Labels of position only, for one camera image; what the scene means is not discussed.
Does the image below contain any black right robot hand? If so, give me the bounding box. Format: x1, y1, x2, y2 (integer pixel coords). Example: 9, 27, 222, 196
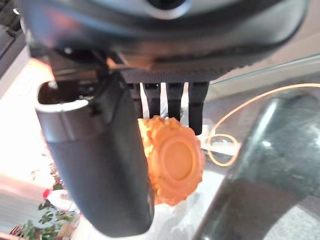
18, 0, 311, 238

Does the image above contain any orange toy fruit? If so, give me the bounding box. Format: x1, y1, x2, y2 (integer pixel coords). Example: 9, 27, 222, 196
137, 114, 206, 207

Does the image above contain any floral patterned plate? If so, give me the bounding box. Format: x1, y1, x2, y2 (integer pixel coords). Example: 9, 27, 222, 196
9, 159, 82, 240

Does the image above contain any dark grey cabinet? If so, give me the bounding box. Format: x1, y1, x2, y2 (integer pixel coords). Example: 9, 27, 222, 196
0, 0, 29, 78

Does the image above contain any dark curved table leg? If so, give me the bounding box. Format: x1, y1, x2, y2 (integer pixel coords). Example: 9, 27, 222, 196
193, 90, 320, 240

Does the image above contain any orange cable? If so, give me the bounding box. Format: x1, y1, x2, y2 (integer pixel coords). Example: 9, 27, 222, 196
204, 83, 320, 167

